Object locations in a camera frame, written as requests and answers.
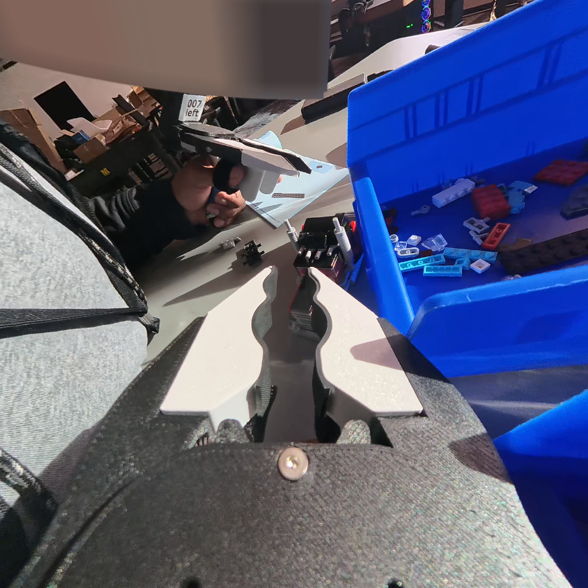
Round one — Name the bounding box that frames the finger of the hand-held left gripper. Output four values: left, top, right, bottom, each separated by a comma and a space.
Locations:
202, 126, 285, 154
181, 137, 313, 178

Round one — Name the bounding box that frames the small cardboard box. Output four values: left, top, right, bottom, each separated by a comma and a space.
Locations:
73, 134, 112, 164

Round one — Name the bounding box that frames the large blue plastic bin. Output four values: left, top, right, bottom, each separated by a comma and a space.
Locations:
347, 0, 588, 379

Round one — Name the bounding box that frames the light grey table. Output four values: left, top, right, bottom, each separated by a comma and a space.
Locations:
323, 22, 490, 95

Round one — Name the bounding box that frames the person's grey garment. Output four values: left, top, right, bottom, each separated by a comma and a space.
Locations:
0, 119, 154, 506

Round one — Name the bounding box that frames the small black brick piece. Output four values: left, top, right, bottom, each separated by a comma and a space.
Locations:
236, 239, 266, 269

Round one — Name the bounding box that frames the light blue instruction sheet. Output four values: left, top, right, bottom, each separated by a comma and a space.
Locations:
247, 130, 351, 229

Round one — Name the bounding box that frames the person's left hand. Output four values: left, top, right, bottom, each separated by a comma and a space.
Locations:
171, 153, 247, 229

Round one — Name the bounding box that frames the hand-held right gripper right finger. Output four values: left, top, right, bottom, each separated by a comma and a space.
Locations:
307, 266, 424, 432

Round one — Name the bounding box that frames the black red toy brick truck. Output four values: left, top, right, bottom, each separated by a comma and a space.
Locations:
281, 213, 364, 341

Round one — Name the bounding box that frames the person's left forearm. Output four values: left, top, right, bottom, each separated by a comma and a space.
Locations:
85, 177, 205, 265

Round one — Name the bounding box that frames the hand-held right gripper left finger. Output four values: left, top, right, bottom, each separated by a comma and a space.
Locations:
158, 265, 279, 433

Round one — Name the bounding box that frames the brown cardboard box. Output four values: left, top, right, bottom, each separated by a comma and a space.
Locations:
0, 107, 66, 174

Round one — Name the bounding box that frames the pile of loose toy bricks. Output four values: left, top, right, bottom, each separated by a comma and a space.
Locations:
388, 158, 588, 283

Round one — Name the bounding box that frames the black bag strap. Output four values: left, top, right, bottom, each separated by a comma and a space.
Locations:
0, 138, 160, 336

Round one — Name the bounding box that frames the black metal rack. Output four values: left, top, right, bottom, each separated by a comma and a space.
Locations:
55, 92, 184, 198

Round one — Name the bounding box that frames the long black brick plate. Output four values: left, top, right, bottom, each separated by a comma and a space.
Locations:
497, 228, 588, 277

